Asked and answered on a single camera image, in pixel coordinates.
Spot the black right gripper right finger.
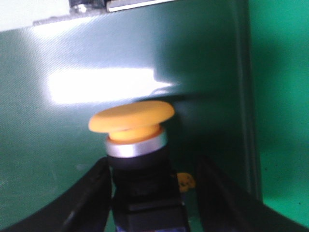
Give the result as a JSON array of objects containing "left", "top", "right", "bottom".
[{"left": 196, "top": 156, "right": 308, "bottom": 232}]

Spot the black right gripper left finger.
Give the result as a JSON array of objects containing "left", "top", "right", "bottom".
[{"left": 4, "top": 158, "right": 112, "bottom": 232}]

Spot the yellow mushroom push button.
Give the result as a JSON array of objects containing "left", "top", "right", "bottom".
[{"left": 88, "top": 101, "right": 196, "bottom": 232}]

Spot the green conveyor belt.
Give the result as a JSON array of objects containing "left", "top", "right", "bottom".
[{"left": 0, "top": 0, "right": 261, "bottom": 228}]

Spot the green plastic tray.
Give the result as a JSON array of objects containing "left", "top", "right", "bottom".
[{"left": 249, "top": 0, "right": 309, "bottom": 226}]

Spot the aluminium conveyor side rail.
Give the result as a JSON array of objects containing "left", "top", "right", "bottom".
[{"left": 32, "top": 0, "right": 170, "bottom": 27}]

